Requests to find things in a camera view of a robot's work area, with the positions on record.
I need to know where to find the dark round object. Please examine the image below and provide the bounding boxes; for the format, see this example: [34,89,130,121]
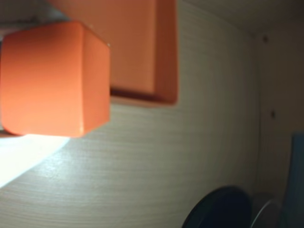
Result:
[181,186,252,228]

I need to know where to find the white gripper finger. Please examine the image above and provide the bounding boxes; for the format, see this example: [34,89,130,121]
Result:
[0,0,69,36]
[0,133,72,188]

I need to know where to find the blue flat panel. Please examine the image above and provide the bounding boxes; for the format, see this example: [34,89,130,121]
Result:
[285,133,304,228]

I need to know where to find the orange plastic box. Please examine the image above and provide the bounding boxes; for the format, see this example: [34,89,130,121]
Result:
[46,0,179,106]

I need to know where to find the orange cube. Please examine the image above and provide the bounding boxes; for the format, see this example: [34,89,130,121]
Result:
[0,20,111,139]

